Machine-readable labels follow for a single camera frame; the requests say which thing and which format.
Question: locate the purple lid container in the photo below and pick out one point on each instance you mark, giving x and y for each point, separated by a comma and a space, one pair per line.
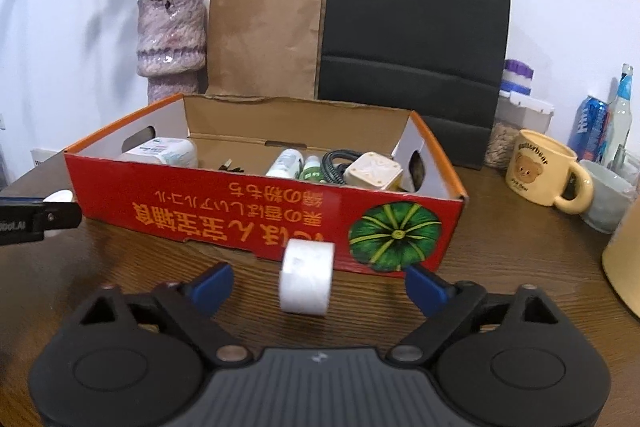
517, 77

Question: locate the red cardboard box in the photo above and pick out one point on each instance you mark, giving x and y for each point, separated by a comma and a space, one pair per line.
229, 201

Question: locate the white plastic wipes container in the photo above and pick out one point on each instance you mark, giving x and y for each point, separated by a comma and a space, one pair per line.
164, 151

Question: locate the blue soda can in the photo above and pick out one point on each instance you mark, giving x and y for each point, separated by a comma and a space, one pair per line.
589, 127

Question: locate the white yellow charger plug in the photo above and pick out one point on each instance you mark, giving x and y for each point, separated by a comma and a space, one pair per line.
374, 171

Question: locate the grey ceramic cup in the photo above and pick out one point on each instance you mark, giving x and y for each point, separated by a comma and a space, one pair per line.
612, 196

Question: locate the white nasal spray bottle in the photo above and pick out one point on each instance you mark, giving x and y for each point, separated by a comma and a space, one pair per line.
288, 165

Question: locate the green spray bottle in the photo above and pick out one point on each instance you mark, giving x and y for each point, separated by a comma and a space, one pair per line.
311, 171

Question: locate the clear glass soda bottle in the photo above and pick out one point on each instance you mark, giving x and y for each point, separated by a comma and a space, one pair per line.
619, 117

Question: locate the brown paper bag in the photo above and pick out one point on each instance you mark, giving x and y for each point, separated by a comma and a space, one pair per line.
263, 48

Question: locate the black paper bag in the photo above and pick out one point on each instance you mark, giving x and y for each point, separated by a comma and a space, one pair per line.
443, 59

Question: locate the yellow bear mug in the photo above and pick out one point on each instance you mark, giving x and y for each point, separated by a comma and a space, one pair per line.
547, 173

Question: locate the pink ceramic vase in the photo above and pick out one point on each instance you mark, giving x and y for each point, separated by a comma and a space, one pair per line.
171, 49

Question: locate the white tape roll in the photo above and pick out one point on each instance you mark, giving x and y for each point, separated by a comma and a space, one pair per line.
306, 277

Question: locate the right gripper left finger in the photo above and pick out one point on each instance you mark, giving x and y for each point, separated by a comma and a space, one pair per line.
190, 308

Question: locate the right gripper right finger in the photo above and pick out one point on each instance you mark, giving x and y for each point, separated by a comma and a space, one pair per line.
449, 310

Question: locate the yellow thermos jug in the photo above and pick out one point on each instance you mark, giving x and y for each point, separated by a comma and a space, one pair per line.
621, 260

